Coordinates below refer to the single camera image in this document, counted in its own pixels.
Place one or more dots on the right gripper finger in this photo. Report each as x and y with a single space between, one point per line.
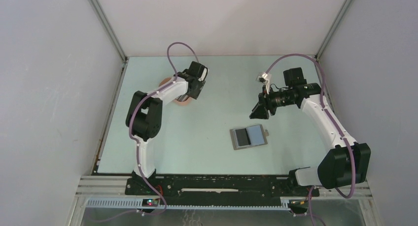
259 111
264 102

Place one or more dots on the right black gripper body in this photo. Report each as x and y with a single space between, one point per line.
280 98

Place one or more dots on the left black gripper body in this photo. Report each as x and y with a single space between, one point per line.
194 94

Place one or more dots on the pink oval tray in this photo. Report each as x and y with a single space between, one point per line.
182 100

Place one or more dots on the grey card holder wallet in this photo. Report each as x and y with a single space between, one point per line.
249 137

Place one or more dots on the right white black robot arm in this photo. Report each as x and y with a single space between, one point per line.
346 160

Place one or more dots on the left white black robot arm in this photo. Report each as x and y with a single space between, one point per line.
144 118

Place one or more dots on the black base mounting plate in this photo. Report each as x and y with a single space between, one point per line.
218 190

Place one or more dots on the right controller board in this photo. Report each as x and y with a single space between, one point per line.
299 204

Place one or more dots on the left controller board red led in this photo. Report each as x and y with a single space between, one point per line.
151 202

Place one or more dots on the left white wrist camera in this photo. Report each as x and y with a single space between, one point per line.
204 74

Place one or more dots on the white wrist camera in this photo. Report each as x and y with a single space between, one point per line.
204 74
265 79

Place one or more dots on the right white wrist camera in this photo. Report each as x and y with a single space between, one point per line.
265 79

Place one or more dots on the white cable duct strip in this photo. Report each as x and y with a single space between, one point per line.
137 203

